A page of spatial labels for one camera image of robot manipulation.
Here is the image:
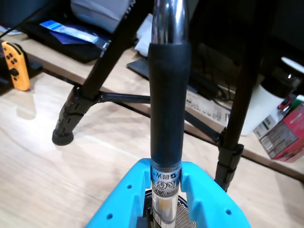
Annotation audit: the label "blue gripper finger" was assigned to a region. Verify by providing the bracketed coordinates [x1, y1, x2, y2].
[84, 158, 152, 228]
[179, 161, 252, 228]

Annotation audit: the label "black gel pen rubber grip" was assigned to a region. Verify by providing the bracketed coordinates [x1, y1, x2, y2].
[148, 0, 192, 228]

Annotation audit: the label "black mesh pen holder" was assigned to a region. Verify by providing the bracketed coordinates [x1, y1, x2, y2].
[142, 189, 198, 228]

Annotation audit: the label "cardboard box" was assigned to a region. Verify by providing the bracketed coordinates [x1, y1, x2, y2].
[185, 90, 231, 129]

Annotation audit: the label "red printed box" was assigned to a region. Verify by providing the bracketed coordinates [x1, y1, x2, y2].
[253, 104, 304, 162]

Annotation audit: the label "white bottle black lid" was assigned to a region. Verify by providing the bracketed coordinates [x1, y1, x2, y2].
[242, 57, 304, 136]

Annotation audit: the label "white green box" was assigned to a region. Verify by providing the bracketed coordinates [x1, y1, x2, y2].
[292, 95, 304, 114]

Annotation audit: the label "dark tablet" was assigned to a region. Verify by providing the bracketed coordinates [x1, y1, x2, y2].
[127, 58, 152, 80]

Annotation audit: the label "black laptop bag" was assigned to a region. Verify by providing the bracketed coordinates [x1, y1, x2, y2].
[21, 14, 112, 64]

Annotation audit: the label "white plastic bag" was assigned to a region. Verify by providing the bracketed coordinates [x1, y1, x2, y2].
[134, 14, 154, 57]

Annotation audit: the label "orange game controller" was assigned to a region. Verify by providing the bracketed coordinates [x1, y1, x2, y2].
[1, 41, 31, 92]

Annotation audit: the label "blue white packet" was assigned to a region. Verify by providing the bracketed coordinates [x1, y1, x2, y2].
[39, 20, 99, 45]

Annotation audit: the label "grey white case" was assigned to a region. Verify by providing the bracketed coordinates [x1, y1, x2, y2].
[71, 0, 136, 33]

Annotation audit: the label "black camera tripod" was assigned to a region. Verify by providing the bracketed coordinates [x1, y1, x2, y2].
[52, 0, 281, 193]

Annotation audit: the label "red handled scissors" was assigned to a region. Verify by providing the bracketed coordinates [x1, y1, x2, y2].
[277, 96, 293, 111]

